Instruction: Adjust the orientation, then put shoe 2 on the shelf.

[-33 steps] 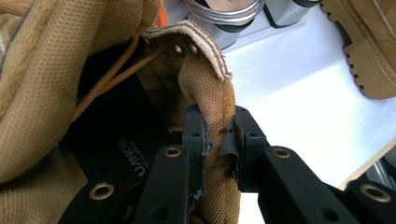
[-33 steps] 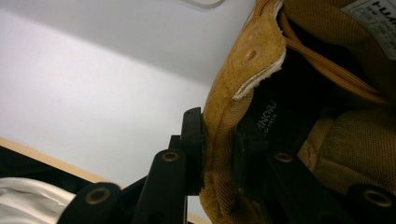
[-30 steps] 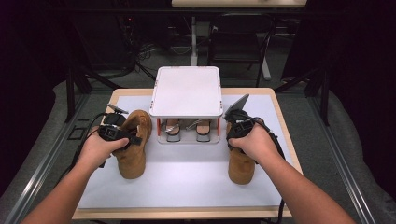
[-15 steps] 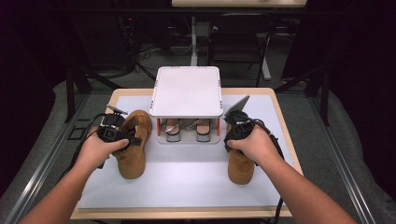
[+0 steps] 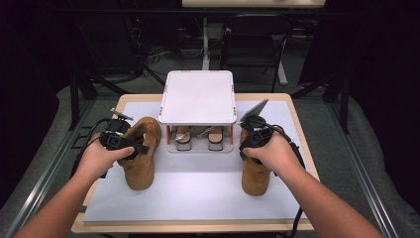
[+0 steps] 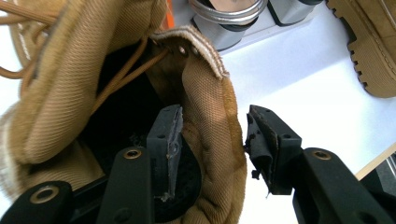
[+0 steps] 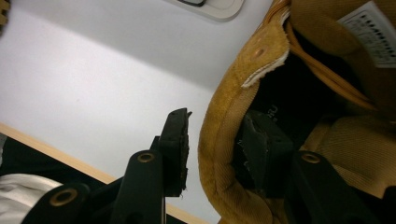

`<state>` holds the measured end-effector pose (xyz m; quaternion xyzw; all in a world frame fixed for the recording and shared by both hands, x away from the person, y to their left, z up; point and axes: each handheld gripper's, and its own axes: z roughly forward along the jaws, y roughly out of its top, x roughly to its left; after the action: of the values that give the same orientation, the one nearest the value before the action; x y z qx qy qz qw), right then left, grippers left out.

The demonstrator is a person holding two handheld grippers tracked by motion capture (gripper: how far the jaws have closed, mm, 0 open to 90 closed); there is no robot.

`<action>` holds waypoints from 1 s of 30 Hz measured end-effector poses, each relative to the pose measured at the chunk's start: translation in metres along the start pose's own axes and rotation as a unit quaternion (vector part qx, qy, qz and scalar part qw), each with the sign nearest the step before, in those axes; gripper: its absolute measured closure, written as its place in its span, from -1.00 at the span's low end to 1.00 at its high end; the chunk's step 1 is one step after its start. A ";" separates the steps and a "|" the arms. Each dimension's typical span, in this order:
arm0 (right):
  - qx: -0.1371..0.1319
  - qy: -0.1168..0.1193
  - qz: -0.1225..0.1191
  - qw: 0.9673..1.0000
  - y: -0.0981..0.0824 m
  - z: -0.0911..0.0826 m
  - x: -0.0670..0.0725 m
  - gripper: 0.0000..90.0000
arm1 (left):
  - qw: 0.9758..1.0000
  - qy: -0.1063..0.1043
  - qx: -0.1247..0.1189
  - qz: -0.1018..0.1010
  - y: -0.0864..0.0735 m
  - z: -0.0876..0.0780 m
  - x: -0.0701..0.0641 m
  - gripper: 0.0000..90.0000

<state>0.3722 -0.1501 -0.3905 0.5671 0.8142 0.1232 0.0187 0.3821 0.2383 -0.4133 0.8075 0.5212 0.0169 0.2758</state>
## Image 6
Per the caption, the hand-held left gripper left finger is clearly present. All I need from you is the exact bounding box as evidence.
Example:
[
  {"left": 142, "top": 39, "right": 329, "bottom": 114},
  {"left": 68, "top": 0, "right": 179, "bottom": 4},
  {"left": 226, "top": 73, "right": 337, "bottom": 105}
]
[{"left": 146, "top": 104, "right": 185, "bottom": 202}]

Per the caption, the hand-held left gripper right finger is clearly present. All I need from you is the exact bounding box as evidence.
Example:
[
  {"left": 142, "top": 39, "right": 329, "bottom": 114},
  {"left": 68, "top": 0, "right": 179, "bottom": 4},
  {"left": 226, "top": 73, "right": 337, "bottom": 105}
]
[{"left": 244, "top": 105, "right": 304, "bottom": 199}]

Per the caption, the tan lace-up boot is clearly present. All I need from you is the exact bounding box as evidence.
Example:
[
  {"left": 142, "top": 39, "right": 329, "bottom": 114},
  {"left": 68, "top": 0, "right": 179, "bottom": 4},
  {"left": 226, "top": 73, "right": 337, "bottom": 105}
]
[
  {"left": 325, "top": 0, "right": 396, "bottom": 99},
  {"left": 0, "top": 0, "right": 248, "bottom": 224}
]

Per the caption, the black rhinestone-strap sandal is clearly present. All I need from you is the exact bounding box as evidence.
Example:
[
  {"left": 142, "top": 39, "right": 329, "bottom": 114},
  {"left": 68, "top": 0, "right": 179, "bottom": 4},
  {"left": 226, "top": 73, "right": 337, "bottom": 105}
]
[
  {"left": 266, "top": 0, "right": 325, "bottom": 27},
  {"left": 188, "top": 0, "right": 269, "bottom": 52}
]

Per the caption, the white table mat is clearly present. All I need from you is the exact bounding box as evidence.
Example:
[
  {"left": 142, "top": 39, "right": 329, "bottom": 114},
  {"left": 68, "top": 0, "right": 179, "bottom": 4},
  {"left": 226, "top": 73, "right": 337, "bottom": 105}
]
[{"left": 0, "top": 3, "right": 396, "bottom": 224}]

